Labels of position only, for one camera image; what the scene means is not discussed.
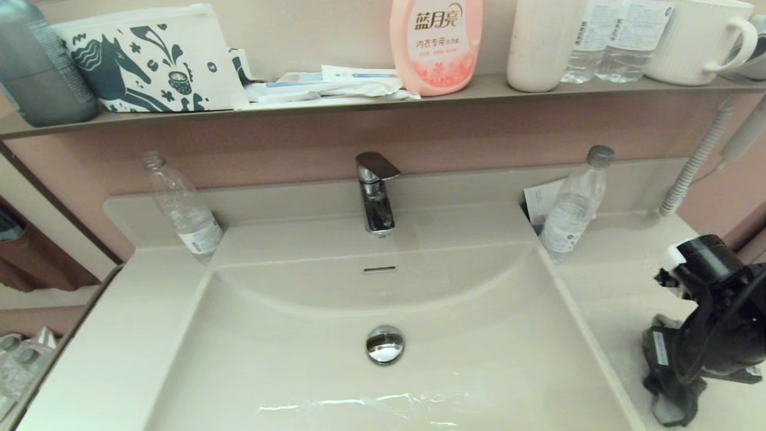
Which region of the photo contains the grey microfibre cloth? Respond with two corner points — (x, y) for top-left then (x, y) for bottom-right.
(643, 374), (707, 428)

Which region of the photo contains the chrome faucet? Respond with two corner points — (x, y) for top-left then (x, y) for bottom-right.
(355, 151), (402, 236)

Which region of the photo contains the cream ceramic sink vanity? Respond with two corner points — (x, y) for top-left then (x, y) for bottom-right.
(15, 157), (766, 431)

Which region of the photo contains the clear bottle grey cap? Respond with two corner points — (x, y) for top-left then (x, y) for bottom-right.
(539, 145), (616, 263)

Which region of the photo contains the white paper card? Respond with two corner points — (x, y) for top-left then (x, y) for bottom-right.
(524, 178), (567, 227)

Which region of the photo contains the grey white hair dryer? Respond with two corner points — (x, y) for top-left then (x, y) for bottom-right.
(725, 13), (766, 81)

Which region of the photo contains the white ribbed mug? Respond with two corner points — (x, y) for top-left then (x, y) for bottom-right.
(644, 0), (758, 86)

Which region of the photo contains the clear water bottle white label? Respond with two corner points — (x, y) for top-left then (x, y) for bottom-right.
(561, 0), (626, 84)
(596, 0), (675, 83)

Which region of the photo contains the chrome drain stopper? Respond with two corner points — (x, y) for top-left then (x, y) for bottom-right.
(366, 324), (406, 365)

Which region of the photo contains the white ribbed tumbler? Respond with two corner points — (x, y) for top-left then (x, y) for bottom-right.
(506, 0), (587, 93)

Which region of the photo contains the pink laundry detergent bottle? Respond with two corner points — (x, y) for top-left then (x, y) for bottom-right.
(390, 0), (484, 97)

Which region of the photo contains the white packet with blue stripe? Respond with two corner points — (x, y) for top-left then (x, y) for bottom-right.
(276, 71), (336, 89)
(321, 64), (402, 84)

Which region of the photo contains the white plastic wrapped sachet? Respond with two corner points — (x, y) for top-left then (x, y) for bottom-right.
(245, 78), (421, 108)

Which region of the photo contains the clear bottle without cap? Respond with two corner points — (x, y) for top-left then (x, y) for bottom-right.
(141, 151), (224, 264)

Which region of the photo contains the small printed white pouch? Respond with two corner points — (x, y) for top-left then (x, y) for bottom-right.
(229, 47), (263, 84)

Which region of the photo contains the white pouch with horse print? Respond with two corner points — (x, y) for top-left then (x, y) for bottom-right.
(51, 3), (249, 113)

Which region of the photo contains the plastic wrapped bottle pack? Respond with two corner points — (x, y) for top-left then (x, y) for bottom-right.
(0, 326), (59, 423)

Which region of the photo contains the dark grey plastic bottle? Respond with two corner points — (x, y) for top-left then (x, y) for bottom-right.
(0, 0), (99, 128)

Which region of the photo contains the black wrist camera white bracket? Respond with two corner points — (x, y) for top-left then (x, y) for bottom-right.
(653, 235), (746, 300)

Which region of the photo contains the white coiled cord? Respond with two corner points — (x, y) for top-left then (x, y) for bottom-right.
(659, 99), (734, 217)

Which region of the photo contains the white dryer handle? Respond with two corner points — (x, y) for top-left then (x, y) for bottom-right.
(719, 93), (766, 165)

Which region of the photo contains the beige wall shelf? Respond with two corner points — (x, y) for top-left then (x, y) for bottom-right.
(0, 73), (766, 141)

